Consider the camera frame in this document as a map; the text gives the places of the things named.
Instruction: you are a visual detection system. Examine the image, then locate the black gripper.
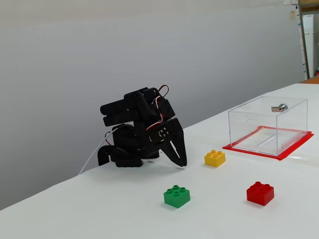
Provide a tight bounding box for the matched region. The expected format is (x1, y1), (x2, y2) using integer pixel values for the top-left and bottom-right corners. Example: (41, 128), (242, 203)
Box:
(146, 118), (188, 167)

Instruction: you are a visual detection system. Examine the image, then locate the red lego brick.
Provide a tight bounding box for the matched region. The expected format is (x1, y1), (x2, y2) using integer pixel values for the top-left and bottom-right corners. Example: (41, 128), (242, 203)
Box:
(246, 181), (275, 207)

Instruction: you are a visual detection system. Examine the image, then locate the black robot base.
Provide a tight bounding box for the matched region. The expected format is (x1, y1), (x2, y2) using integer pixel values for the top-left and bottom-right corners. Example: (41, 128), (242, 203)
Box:
(111, 124), (160, 168)

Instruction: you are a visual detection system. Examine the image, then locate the yellow lego brick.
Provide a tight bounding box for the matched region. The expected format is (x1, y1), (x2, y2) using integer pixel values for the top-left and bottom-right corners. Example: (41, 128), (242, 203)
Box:
(204, 149), (227, 168)

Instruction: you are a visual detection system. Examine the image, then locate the green lego brick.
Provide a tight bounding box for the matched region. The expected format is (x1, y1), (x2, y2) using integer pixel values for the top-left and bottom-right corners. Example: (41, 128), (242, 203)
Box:
(163, 185), (191, 209)

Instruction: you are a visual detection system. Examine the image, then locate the transparent plastic box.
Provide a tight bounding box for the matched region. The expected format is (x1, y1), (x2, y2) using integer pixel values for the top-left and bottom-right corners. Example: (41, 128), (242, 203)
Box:
(228, 96), (309, 157)

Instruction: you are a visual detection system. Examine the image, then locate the black table clamp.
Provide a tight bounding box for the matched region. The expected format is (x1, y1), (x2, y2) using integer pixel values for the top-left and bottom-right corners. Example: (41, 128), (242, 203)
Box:
(96, 145), (116, 167)

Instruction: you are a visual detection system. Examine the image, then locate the red tape base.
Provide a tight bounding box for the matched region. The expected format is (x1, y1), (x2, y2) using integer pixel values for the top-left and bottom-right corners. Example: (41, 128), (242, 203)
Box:
(222, 125), (315, 162)

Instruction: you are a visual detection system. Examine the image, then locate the metal cam lock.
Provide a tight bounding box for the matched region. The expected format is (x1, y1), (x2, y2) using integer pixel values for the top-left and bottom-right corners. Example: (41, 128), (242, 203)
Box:
(271, 103), (289, 113)

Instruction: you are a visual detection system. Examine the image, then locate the white refrigerator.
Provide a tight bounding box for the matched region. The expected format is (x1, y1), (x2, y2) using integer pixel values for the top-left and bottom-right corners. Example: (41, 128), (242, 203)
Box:
(302, 13), (315, 78)

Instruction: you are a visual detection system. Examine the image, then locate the red white servo wire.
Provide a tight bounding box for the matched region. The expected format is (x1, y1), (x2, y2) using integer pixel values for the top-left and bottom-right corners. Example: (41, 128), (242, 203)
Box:
(146, 85), (170, 132)

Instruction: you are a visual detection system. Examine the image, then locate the white cable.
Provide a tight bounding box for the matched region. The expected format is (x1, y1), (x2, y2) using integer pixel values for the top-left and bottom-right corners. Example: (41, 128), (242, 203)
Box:
(78, 123), (130, 175)

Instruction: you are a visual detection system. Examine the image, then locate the metal rack post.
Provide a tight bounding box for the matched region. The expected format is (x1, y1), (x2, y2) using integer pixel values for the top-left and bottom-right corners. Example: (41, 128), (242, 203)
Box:
(298, 0), (311, 80)

